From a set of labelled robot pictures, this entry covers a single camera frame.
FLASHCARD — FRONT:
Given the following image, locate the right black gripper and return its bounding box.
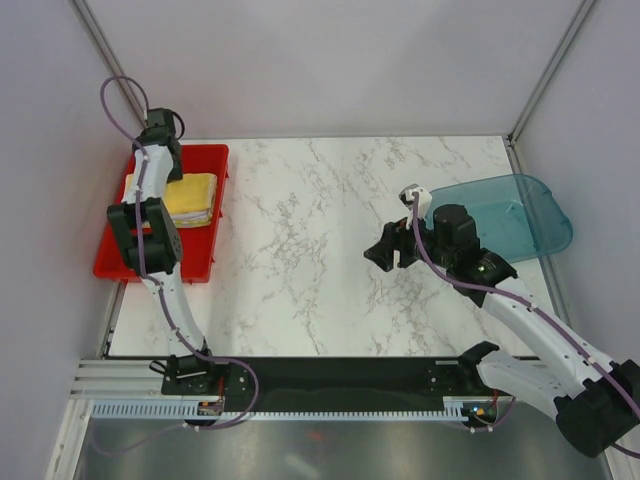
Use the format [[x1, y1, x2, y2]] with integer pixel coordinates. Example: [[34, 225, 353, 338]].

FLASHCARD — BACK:
[[363, 208, 454, 272]]

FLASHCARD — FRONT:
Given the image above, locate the cream towel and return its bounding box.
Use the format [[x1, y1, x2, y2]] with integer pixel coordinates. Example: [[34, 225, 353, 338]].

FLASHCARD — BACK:
[[163, 173, 217, 217]]

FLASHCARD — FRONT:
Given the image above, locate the light blue white towel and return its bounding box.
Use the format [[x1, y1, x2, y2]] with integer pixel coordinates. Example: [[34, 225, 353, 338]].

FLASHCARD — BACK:
[[170, 209, 212, 224]]

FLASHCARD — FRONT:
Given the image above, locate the yellow patterned towel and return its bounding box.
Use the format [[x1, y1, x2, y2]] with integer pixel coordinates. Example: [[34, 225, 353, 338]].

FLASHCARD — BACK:
[[172, 215, 212, 229]]

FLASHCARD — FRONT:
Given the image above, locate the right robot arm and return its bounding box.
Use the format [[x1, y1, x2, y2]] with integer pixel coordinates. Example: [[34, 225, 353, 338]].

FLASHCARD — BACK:
[[364, 204, 639, 457]]

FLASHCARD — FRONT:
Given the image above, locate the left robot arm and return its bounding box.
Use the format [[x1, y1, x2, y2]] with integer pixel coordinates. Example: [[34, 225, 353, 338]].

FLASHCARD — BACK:
[[107, 108, 210, 358]]

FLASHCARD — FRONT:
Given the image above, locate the blue transparent plastic tub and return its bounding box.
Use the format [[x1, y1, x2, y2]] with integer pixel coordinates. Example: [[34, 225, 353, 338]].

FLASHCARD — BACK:
[[426, 174, 574, 263]]

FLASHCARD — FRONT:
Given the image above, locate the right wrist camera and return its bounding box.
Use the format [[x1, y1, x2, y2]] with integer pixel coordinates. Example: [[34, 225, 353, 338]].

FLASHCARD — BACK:
[[399, 184, 433, 230]]

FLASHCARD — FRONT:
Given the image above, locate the white cable duct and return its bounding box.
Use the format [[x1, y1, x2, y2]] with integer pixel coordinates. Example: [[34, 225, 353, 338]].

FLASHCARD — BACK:
[[90, 399, 468, 422]]

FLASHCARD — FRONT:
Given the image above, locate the left aluminium frame post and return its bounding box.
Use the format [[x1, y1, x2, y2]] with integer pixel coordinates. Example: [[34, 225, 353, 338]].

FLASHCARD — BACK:
[[69, 0, 149, 150]]

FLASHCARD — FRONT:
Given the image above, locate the aluminium frame post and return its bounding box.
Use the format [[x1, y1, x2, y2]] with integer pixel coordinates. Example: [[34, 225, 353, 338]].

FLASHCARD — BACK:
[[69, 0, 149, 150], [504, 0, 599, 149]]

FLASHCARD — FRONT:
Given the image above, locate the aluminium front rail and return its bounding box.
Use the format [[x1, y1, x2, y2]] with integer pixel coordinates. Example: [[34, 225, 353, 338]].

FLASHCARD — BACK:
[[69, 358, 171, 399]]

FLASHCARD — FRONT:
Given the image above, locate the right aluminium frame post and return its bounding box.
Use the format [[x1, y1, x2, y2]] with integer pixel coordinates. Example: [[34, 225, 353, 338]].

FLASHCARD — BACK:
[[504, 0, 599, 149]]

